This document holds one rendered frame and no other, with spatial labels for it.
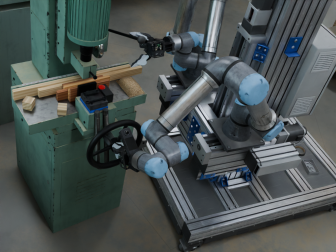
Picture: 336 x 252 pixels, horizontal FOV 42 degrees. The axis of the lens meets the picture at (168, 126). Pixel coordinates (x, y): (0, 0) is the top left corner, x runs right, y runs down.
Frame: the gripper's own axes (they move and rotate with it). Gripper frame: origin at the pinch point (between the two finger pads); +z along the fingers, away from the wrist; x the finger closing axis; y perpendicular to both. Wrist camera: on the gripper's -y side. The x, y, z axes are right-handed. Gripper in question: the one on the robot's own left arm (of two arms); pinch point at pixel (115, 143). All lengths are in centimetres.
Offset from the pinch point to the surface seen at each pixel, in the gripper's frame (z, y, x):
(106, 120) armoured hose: 10.2, -8.0, 2.4
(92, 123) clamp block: 12.1, -8.0, -3.6
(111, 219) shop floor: 61, 69, 16
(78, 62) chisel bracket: 27.1, -33.5, 1.8
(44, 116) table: 22.6, -14.3, -20.5
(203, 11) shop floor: 235, -28, 240
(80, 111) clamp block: 17.4, -13.5, -5.7
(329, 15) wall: 133, -9, 325
